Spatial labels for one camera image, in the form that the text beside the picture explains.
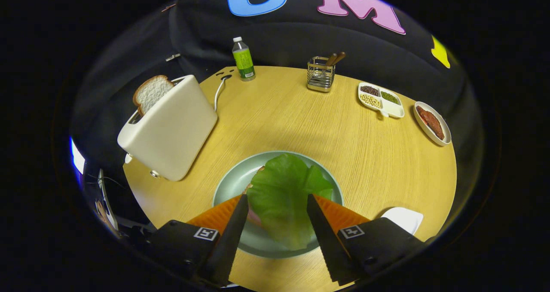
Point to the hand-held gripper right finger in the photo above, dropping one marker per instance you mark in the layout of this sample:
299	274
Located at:
326	240

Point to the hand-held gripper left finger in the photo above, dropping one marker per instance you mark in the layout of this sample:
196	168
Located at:
227	244

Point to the green lettuce leaf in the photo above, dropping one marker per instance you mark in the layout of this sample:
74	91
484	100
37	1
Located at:
279	197

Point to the bread slice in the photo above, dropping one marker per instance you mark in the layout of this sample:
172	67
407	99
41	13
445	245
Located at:
150	94

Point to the pale green plate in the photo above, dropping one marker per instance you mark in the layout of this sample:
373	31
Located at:
232	180

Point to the white leaf-shaped dish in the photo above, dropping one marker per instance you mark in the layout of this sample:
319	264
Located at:
404	219

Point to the white toaster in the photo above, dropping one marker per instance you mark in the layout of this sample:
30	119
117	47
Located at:
172	129

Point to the pile of yellow beans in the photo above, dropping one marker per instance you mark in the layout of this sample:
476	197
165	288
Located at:
370	100

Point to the round white plate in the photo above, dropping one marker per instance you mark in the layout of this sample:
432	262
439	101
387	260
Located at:
424	131

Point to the white divided dish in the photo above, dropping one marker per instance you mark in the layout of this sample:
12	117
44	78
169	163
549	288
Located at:
393	109

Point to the pile of dark red beans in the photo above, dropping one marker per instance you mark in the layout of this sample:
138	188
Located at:
369	90

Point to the pile of green beans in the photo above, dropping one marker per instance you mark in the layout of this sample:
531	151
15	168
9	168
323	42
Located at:
389	97

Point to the red meat slice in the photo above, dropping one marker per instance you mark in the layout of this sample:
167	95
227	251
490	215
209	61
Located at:
432	122

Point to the green label drink bottle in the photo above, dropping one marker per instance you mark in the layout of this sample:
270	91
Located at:
243	62

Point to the white cloth clip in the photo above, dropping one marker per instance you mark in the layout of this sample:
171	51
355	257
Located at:
173	57

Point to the red cloth clip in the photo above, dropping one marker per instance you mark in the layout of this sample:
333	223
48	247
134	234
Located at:
168	7

